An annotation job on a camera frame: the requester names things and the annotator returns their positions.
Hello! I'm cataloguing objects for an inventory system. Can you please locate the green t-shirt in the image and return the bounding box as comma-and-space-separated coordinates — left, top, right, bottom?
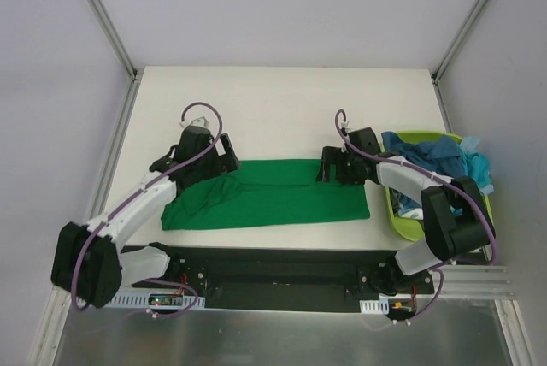
161, 159, 371, 232

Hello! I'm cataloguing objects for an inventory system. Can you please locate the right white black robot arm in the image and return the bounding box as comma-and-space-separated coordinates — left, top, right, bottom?
316, 127, 497, 293

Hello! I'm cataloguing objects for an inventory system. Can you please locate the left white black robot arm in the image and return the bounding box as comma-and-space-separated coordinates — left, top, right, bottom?
50, 125, 240, 308

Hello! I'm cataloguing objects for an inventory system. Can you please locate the lime green plastic basket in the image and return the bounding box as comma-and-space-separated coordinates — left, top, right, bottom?
385, 131, 492, 241

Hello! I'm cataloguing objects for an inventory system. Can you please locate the dark blue t-shirt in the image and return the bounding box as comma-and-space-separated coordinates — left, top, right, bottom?
381, 132, 467, 178

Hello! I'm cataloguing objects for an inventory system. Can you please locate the teal blue t-shirt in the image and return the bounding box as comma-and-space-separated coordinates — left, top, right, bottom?
459, 136, 494, 196

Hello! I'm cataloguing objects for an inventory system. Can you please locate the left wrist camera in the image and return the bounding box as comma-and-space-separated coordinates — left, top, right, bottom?
190, 116, 209, 129

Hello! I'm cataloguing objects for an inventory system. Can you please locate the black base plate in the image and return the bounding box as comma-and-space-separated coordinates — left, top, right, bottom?
130, 245, 435, 314

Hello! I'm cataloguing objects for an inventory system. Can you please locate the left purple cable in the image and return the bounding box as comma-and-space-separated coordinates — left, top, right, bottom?
68, 102, 224, 335

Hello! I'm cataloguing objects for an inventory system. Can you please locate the right white cable duct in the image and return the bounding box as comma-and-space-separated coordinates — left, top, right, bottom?
359, 298, 390, 316

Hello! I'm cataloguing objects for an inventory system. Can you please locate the white cable duct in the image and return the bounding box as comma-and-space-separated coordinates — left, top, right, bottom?
105, 292, 205, 310
359, 298, 390, 316

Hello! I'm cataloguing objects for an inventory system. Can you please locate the left white cable duct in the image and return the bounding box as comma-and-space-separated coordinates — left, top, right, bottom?
105, 292, 205, 310

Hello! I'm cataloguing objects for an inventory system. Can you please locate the aluminium front rail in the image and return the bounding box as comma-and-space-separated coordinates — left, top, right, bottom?
439, 265, 516, 300

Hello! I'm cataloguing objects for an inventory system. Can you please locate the left aluminium frame post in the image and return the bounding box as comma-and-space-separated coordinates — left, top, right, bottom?
86, 0, 139, 80

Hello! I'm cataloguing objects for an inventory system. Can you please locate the aluminium frame post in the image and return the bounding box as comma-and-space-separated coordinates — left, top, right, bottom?
430, 0, 519, 84
86, 0, 139, 80

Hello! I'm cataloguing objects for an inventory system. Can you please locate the right aluminium frame post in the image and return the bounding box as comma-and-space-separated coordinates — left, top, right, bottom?
430, 0, 519, 84

